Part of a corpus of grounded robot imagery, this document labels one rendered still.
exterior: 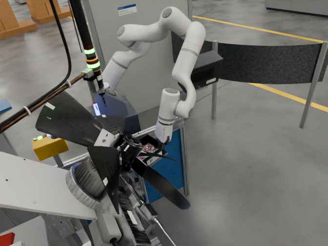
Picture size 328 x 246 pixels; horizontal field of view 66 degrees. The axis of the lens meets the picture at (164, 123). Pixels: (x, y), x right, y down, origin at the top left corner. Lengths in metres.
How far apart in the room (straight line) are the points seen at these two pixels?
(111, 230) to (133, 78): 2.44
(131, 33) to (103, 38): 1.30
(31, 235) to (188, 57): 1.09
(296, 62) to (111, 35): 1.87
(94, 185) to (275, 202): 1.70
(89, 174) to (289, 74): 2.23
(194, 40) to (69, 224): 0.95
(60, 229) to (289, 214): 1.77
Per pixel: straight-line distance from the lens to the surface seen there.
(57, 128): 1.00
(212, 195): 2.37
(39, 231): 1.40
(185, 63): 1.21
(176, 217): 2.26
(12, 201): 0.92
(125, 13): 2.91
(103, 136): 1.07
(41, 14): 9.14
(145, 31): 1.54
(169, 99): 1.16
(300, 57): 2.75
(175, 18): 1.35
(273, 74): 2.77
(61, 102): 1.06
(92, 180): 1.06
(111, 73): 1.67
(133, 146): 1.02
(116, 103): 1.68
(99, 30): 2.85
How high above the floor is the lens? 1.91
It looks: 37 degrees down
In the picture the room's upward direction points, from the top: 7 degrees counter-clockwise
